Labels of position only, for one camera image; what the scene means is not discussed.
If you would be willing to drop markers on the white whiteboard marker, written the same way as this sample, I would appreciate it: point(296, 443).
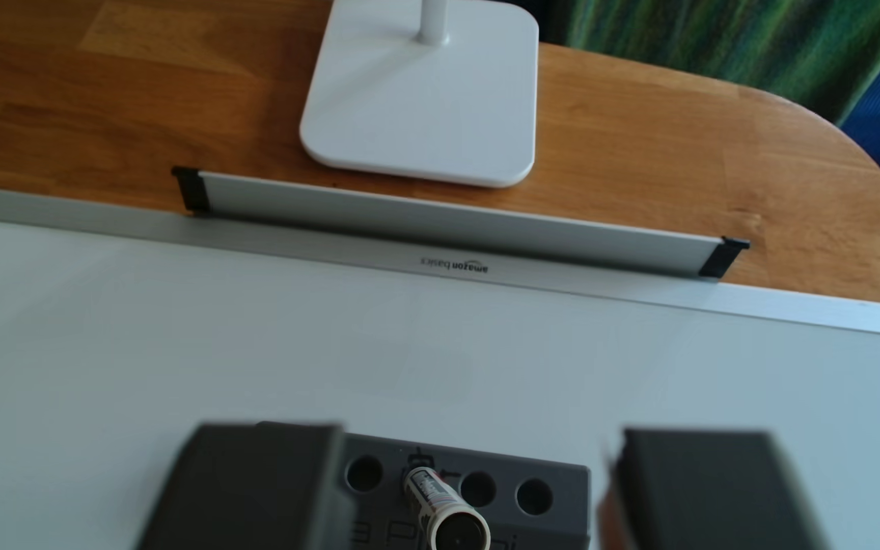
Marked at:
point(444, 512)

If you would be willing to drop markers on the grey marker holder block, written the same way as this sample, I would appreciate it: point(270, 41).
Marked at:
point(554, 527)

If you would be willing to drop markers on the silver whiteboard marker tray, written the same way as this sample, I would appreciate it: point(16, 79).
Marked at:
point(447, 221)

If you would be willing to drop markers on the white stand base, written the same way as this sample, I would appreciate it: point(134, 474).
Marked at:
point(425, 99)

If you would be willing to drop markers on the whiteboard with silver frame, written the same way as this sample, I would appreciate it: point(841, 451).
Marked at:
point(180, 328)

